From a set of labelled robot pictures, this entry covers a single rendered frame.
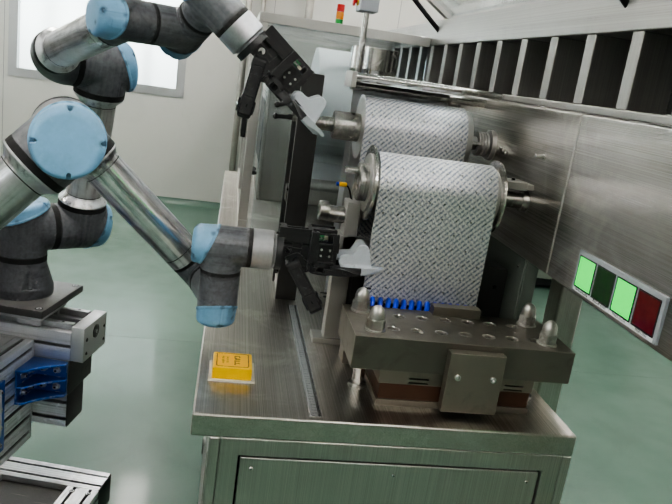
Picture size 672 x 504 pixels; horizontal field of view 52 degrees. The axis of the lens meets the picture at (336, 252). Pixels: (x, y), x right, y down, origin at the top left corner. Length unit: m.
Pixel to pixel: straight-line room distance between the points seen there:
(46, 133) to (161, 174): 5.81
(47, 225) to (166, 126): 5.13
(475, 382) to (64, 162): 0.77
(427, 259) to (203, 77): 5.61
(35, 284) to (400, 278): 0.92
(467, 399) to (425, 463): 0.13
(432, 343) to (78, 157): 0.65
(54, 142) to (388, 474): 0.76
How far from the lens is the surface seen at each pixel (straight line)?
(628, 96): 1.22
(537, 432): 1.29
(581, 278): 1.23
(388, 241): 1.34
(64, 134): 1.17
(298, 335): 1.49
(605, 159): 1.22
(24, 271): 1.83
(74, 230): 1.84
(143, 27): 1.33
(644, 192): 1.12
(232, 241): 1.28
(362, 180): 1.33
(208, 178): 6.93
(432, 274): 1.38
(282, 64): 1.30
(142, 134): 6.93
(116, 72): 1.71
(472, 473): 1.28
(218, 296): 1.31
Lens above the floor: 1.45
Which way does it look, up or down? 14 degrees down
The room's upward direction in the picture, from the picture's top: 8 degrees clockwise
